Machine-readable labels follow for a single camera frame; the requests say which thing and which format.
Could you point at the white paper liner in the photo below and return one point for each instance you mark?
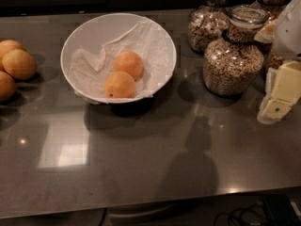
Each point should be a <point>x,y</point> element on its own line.
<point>150,44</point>

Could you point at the large front cereal jar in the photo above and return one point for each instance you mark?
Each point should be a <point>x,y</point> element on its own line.
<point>232,62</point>

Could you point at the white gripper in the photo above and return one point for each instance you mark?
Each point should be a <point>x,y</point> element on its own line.
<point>289,35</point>

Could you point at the white round bowl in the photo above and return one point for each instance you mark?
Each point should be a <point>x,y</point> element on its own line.
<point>94,32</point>

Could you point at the far right cereal jar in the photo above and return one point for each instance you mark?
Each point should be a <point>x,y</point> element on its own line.
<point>273,60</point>

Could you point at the orange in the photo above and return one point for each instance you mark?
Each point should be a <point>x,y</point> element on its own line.
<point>7,86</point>
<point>119,85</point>
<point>19,64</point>
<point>7,46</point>
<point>129,62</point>

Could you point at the orange on table top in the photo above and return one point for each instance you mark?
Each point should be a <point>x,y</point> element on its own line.
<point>7,46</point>

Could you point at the orange on table bottom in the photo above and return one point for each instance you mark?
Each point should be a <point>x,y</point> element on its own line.
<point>7,86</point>

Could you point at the orange at bowl front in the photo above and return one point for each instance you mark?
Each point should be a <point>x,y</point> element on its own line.
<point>119,85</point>

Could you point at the left rear cereal jar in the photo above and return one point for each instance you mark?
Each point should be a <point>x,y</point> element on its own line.
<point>206,24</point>

